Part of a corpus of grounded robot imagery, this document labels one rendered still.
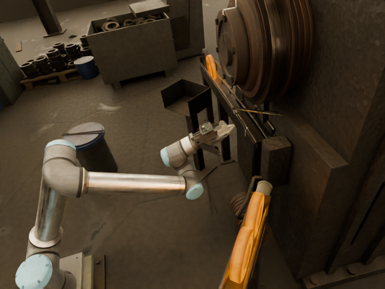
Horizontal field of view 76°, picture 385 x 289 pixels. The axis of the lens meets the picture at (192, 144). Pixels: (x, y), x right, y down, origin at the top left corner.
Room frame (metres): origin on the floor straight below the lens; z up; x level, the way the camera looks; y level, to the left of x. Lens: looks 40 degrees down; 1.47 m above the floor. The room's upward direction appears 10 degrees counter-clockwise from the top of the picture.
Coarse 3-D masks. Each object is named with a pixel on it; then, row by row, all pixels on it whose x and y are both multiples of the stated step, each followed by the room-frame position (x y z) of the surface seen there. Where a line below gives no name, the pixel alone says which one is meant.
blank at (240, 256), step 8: (240, 232) 0.38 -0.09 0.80; (248, 232) 0.38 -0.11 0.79; (240, 240) 0.35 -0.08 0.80; (248, 240) 0.35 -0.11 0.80; (240, 248) 0.33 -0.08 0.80; (248, 248) 0.37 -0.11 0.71; (232, 256) 0.32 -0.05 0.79; (240, 256) 0.31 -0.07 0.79; (248, 256) 0.35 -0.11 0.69; (232, 264) 0.30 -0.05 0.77; (240, 264) 0.30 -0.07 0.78; (232, 272) 0.29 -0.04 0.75; (240, 272) 0.29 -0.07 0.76; (232, 280) 0.29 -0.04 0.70; (240, 280) 0.28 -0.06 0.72
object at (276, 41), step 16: (272, 0) 0.82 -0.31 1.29; (272, 16) 0.78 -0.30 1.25; (272, 32) 0.75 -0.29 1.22; (288, 32) 0.76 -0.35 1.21; (272, 48) 0.73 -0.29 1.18; (288, 48) 0.75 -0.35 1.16; (272, 64) 0.73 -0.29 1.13; (288, 64) 0.74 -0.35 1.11; (272, 80) 0.73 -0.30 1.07; (256, 96) 0.85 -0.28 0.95; (272, 96) 0.79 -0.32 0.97
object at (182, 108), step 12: (180, 84) 1.61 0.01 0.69; (192, 84) 1.55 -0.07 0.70; (168, 96) 1.54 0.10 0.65; (180, 96) 1.60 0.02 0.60; (192, 96) 1.57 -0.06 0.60; (204, 96) 1.39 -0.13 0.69; (168, 108) 1.48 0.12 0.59; (180, 108) 1.44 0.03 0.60; (192, 108) 1.32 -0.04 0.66; (204, 108) 1.38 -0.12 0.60; (192, 120) 1.41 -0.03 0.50; (192, 132) 1.42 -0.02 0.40; (204, 168) 1.43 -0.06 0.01
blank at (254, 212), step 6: (258, 192) 0.53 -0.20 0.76; (252, 198) 0.50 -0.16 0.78; (258, 198) 0.49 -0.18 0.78; (252, 204) 0.47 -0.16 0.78; (258, 204) 0.47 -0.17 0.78; (252, 210) 0.46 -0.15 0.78; (258, 210) 0.46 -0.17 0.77; (246, 216) 0.45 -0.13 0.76; (252, 216) 0.44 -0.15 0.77; (258, 216) 0.49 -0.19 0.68; (246, 222) 0.43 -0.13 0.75; (252, 222) 0.43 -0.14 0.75; (258, 222) 0.47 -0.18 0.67; (252, 228) 0.42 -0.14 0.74; (258, 228) 0.47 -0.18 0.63
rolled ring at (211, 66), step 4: (208, 56) 1.80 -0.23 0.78; (212, 56) 1.79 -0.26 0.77; (208, 60) 1.80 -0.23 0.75; (212, 60) 1.75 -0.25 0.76; (208, 64) 1.87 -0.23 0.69; (212, 64) 1.73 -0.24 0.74; (208, 68) 1.86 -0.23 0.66; (212, 68) 1.72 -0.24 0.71; (212, 72) 1.72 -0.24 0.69; (216, 72) 1.72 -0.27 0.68; (212, 76) 1.73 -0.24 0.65; (216, 76) 1.73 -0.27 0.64
